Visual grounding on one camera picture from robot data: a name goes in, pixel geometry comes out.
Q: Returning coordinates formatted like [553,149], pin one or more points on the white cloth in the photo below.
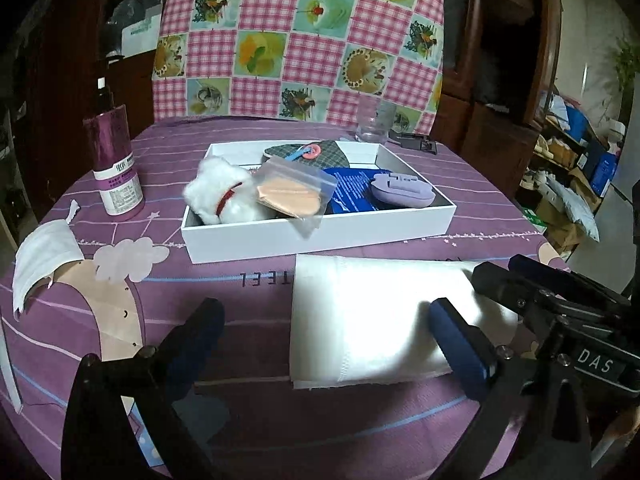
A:
[370,320]

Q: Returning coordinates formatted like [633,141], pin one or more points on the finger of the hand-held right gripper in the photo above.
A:
[510,290]
[565,285]

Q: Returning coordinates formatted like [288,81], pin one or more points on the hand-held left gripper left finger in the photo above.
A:
[197,345]

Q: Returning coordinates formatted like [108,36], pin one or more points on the white fluffy plush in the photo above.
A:
[215,190]

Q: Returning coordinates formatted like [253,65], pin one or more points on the pink checkered patchwork cloth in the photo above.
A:
[300,35]

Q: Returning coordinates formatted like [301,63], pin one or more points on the dark wooden cabinet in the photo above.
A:
[500,85]
[100,60]

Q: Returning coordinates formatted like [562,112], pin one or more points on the white face mask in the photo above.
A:
[42,255]

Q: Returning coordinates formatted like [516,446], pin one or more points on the red and blue small clip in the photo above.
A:
[307,152]

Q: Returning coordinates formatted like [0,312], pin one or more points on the black plastic buckle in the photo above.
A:
[415,142]

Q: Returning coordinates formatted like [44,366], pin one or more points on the white box in cabinet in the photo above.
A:
[140,37]

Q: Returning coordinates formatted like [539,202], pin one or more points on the powder puff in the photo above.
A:
[287,195]

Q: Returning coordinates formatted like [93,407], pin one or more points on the purple spray bottle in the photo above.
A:
[117,160]

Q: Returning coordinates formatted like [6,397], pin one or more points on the purple striped tablecloth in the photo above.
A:
[240,420]

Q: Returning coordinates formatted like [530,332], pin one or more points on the white plastic bag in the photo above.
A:
[575,205]

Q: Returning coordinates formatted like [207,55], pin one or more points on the white nail file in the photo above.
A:
[10,370]

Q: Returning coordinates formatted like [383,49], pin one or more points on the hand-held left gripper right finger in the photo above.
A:
[460,345]

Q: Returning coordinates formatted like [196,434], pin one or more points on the clear glass cup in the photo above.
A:
[375,122]

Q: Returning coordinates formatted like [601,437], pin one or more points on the green potted plant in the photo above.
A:
[627,62]

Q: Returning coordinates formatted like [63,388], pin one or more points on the white shallow box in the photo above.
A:
[360,232]

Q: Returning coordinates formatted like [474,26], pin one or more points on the large blue packet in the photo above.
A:
[355,190]

